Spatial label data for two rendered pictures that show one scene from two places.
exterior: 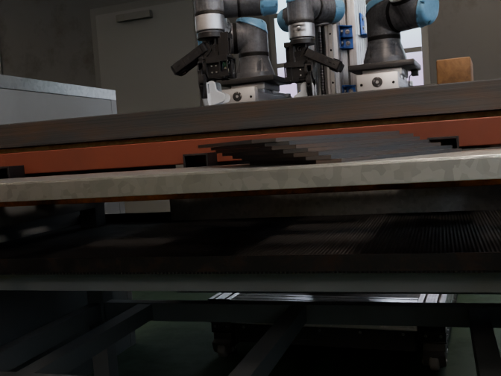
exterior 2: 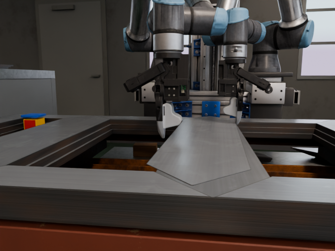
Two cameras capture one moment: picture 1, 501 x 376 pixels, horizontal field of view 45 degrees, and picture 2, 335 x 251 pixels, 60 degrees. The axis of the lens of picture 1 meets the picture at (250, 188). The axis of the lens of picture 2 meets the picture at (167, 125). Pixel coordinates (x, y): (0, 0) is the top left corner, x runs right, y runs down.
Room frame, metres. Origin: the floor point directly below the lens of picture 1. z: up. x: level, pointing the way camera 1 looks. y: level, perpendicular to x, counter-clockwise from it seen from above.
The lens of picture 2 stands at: (0.86, 0.20, 1.02)
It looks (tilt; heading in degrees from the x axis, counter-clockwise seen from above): 10 degrees down; 350
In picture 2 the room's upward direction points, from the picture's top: straight up
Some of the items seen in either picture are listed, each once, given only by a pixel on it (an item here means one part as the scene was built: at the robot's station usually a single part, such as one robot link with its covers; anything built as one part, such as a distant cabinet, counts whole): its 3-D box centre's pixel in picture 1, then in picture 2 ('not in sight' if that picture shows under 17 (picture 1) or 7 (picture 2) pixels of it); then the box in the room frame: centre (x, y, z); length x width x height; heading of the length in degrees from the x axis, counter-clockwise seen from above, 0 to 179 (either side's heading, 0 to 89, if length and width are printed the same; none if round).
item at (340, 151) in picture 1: (310, 149); not in sight; (0.94, -0.10, 0.77); 0.45 x 0.20 x 0.04; 73
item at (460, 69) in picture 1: (455, 74); not in sight; (1.18, -0.41, 0.89); 0.12 x 0.06 x 0.05; 158
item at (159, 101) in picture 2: (204, 81); (160, 102); (1.57, 0.10, 0.95); 0.05 x 0.02 x 0.09; 163
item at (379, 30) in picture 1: (384, 17); (267, 37); (2.19, -0.51, 1.20); 0.13 x 0.12 x 0.14; 38
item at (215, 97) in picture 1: (215, 98); (169, 121); (1.57, 0.07, 0.91); 0.06 x 0.03 x 0.09; 73
